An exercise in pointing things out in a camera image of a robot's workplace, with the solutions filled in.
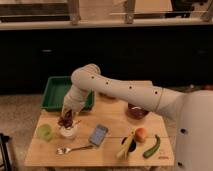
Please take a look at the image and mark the dark purple grape bunch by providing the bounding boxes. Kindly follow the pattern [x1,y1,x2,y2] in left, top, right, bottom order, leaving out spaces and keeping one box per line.
[58,110,73,128]

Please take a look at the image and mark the green plastic tray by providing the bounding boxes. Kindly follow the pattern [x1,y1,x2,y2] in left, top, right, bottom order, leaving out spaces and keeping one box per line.
[40,76,96,112]

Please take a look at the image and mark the black stand at left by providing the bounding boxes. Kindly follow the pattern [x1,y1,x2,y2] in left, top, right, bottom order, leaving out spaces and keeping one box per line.
[0,133,12,171]

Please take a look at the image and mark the silver metal fork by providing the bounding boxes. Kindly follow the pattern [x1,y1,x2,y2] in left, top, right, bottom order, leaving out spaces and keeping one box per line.
[56,145,93,155]

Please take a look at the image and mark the brown bowl with food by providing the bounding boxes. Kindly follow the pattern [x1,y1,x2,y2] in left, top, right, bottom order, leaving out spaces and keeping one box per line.
[99,93,116,100]

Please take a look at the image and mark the orange peach fruit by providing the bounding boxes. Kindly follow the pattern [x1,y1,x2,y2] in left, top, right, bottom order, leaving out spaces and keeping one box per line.
[135,127,147,143]

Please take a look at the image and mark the dark red bowl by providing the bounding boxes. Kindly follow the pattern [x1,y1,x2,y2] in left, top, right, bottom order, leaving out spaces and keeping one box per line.
[127,104,148,120]

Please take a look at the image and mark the wooden table board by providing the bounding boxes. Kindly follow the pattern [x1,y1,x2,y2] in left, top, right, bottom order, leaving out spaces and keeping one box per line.
[25,94,174,167]

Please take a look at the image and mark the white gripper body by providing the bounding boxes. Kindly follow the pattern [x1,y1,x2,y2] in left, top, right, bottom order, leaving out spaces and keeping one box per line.
[62,87,89,112]

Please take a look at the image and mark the yellow banana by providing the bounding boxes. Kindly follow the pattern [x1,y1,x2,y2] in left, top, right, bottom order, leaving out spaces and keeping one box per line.
[116,132,135,158]

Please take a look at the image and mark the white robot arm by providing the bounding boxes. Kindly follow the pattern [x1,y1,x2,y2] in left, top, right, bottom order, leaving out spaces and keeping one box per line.
[62,64,213,171]

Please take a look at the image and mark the green cucumber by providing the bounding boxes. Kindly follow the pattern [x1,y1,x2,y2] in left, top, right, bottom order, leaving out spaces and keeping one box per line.
[143,135,161,159]

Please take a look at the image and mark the bottles on floor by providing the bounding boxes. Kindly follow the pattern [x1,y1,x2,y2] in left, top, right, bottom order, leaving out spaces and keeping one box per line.
[186,84,213,92]

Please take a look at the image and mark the white paper cup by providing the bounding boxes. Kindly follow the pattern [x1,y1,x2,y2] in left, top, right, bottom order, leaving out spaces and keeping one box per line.
[59,122,78,139]

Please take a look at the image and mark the wooden shelf frame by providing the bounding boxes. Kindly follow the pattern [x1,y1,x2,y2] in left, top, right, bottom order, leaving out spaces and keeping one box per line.
[0,0,213,30]

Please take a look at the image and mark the small green cup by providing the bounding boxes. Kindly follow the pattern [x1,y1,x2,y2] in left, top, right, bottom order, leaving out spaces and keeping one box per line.
[36,124,53,141]

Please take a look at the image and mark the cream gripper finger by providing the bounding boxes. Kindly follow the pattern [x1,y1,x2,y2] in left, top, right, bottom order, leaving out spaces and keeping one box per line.
[60,107,66,119]
[71,113,81,128]

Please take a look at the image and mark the black round bowl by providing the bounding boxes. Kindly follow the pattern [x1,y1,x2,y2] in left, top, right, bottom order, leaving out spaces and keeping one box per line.
[121,137,136,152]

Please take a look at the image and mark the blue sponge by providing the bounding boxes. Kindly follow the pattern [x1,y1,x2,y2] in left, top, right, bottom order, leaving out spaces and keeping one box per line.
[89,124,108,147]

